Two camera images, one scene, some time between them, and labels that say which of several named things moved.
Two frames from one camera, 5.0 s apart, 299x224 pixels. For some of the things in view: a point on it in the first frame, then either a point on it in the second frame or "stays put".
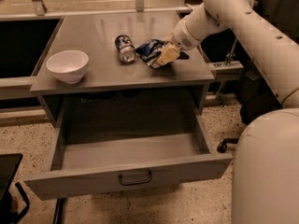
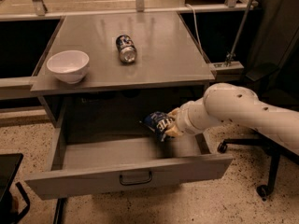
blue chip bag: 150,51 → 158,121
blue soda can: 126,49 stays put
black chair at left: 8,166 stays put
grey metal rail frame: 139,9 stays put
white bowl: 68,66 stays put
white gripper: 183,36 → 186,120
